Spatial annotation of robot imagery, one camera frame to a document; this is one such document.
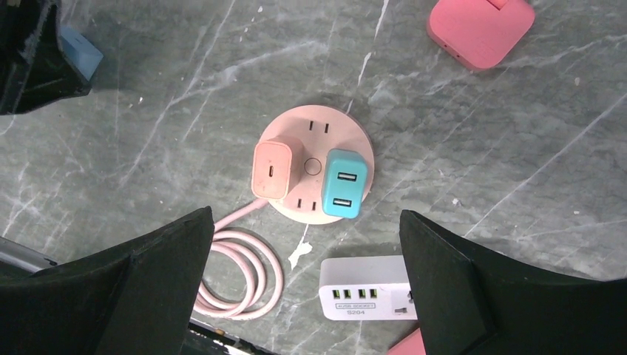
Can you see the white power strip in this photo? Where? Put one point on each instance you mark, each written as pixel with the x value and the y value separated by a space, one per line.
pixel 365 289

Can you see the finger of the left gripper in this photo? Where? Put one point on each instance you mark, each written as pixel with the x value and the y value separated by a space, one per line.
pixel 35 69

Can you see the round pink socket hub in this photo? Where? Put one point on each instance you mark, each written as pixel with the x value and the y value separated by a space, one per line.
pixel 320 129

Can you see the teal charger cube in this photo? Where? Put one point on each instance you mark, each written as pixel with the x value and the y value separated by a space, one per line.
pixel 344 183

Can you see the orange charger cube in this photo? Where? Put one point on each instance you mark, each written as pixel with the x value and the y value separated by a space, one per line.
pixel 276 167

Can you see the blue charger cube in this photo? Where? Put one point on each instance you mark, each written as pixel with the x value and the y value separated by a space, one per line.
pixel 80 51

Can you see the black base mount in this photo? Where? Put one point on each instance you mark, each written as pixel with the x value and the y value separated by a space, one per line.
pixel 202 338

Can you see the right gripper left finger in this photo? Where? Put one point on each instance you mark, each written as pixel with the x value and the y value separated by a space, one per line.
pixel 133 298

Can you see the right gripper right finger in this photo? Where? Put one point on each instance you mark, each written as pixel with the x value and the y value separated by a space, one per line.
pixel 470 299

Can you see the pink plug adapter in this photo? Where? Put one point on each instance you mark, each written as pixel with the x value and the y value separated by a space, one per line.
pixel 479 33

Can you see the pink triangular socket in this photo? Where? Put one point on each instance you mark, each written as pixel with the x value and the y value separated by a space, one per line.
pixel 412 344

